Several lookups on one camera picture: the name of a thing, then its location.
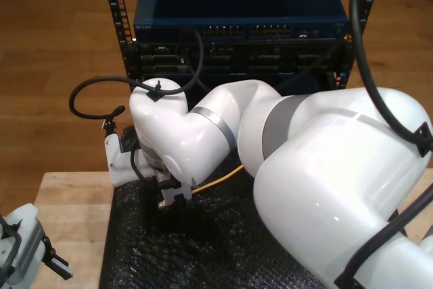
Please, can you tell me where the yellow network cable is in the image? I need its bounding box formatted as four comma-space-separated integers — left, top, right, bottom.
157, 163, 245, 209

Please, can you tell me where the black textured mat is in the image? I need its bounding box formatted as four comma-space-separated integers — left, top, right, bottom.
99, 125, 339, 289

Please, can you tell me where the black rack server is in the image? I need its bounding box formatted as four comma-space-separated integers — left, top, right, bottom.
123, 40, 349, 76

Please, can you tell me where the black rack unit red light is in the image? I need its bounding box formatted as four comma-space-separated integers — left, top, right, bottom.
140, 72, 339, 100

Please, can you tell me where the grey camera cable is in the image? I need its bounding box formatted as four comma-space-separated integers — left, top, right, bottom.
0, 214, 22, 282

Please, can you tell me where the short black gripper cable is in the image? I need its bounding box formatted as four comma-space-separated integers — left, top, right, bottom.
130, 146, 180, 190

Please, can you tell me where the long black camera cable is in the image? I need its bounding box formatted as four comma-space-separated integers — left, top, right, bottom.
69, 0, 433, 285

